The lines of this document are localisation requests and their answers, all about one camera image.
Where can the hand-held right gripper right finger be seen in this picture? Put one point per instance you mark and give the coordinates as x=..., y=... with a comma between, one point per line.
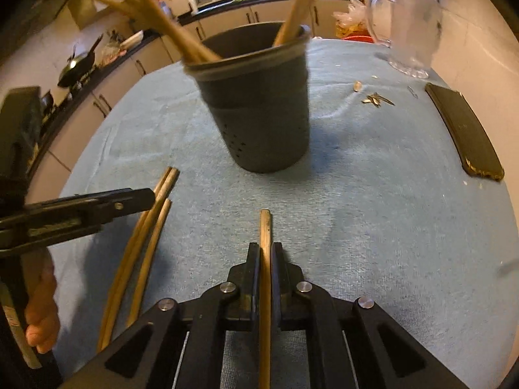
x=277, y=267

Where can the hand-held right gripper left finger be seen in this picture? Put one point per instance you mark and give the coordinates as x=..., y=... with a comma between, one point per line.
x=253, y=267

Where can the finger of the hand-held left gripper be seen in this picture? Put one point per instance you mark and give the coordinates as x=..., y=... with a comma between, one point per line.
x=101, y=206

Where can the wooden chopstick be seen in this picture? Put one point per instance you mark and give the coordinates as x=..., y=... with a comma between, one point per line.
x=113, y=6
x=300, y=4
x=265, y=231
x=162, y=12
x=133, y=8

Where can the row of wooden chopsticks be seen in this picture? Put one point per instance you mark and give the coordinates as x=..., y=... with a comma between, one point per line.
x=138, y=243

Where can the black utensil holder cup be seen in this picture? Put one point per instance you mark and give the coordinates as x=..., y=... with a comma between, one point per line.
x=263, y=109

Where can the person's left hand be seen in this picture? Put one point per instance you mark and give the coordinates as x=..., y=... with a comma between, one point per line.
x=44, y=304

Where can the black wok with lid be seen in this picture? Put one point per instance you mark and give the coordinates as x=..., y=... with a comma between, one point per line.
x=77, y=67

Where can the blue towel table cloth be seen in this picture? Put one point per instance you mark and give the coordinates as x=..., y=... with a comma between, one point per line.
x=365, y=231

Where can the range hood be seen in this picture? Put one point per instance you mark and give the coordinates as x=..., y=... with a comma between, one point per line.
x=36, y=16

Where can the beige lower kitchen cabinets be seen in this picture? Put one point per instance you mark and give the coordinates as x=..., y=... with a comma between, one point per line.
x=121, y=77

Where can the black kitchen countertop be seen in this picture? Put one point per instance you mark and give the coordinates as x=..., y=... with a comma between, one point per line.
x=133, y=50

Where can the white bowl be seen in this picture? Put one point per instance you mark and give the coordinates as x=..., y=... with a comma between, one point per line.
x=131, y=39

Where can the black smartphone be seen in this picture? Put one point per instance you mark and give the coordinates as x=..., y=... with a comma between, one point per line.
x=466, y=133

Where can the red plastic basin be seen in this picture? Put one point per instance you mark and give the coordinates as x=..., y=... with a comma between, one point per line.
x=357, y=38

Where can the yellow snack bag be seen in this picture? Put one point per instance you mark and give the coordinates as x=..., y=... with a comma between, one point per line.
x=350, y=18

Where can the clear glass pitcher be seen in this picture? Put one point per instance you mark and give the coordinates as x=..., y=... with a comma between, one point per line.
x=409, y=28

